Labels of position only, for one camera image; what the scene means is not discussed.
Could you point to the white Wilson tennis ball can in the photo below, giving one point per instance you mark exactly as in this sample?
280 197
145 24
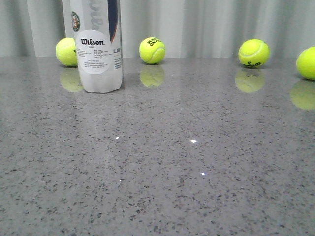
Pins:
96 25

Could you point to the yellow tennis ball centre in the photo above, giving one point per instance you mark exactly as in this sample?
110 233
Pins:
152 50

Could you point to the yellow tennis ball far left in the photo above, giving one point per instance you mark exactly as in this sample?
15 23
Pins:
66 52

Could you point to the yellow tennis ball far right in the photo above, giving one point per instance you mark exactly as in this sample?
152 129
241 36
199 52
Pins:
306 63

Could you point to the yellow tennis ball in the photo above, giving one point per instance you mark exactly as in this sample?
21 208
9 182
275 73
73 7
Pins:
152 50
66 52
253 53
306 63

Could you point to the white pleated curtain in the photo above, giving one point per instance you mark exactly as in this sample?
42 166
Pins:
188 28

